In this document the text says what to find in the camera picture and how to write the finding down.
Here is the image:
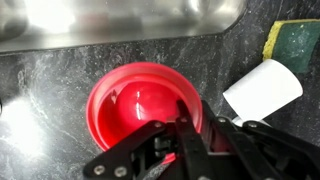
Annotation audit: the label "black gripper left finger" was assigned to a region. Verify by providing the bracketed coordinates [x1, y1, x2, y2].
[82, 99, 215, 180]

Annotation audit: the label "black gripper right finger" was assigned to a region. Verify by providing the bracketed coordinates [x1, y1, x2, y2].
[200, 100, 320, 180]

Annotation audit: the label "red small bowl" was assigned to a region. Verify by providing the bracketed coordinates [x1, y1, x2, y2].
[85, 61, 204, 165]

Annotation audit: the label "green yellow sponge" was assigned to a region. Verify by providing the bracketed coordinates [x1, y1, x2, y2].
[262, 18, 320, 74]

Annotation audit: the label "stainless steel sink basin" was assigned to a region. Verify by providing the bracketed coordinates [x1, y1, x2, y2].
[0, 0, 248, 54]

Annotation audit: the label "white handleless cup lying sideways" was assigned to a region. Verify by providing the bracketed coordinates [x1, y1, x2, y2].
[222, 58, 304, 128]

